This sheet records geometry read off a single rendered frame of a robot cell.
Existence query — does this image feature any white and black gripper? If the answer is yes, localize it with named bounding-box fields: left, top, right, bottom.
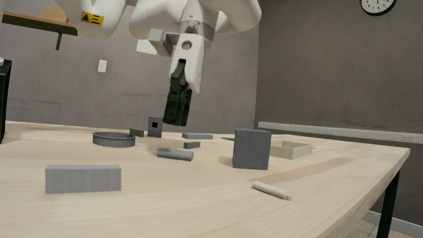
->
left=163, top=33, right=212, bottom=127

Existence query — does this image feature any cream cylindrical pin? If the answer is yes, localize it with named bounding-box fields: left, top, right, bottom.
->
left=252, top=181, right=293, bottom=199

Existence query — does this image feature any grey cylinder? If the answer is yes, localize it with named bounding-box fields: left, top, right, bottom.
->
left=156, top=148, right=194, bottom=161

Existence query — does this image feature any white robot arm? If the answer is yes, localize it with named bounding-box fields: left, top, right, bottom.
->
left=54, top=0, right=262, bottom=57

